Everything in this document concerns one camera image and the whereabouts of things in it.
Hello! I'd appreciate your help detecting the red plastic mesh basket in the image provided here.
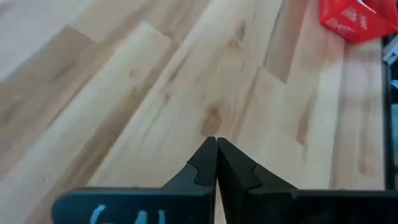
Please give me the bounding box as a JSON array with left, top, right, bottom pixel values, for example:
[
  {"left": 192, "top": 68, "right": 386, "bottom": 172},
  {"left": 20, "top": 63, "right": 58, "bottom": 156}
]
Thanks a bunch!
[{"left": 318, "top": 0, "right": 398, "bottom": 45}]

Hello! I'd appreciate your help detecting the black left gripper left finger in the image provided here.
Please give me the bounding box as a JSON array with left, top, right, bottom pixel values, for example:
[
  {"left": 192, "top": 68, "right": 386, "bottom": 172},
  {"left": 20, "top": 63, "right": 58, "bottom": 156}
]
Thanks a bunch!
[{"left": 52, "top": 136, "right": 218, "bottom": 224}]

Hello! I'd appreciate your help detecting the black aluminium table frame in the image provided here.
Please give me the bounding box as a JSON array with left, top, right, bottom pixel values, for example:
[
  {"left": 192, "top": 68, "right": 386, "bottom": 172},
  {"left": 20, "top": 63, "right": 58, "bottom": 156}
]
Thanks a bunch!
[{"left": 381, "top": 35, "right": 395, "bottom": 191}]

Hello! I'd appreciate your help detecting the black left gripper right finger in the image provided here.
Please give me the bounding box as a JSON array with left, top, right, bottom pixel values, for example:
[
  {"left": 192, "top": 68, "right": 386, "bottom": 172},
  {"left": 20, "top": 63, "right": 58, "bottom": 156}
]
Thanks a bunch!
[{"left": 217, "top": 138, "right": 398, "bottom": 224}]

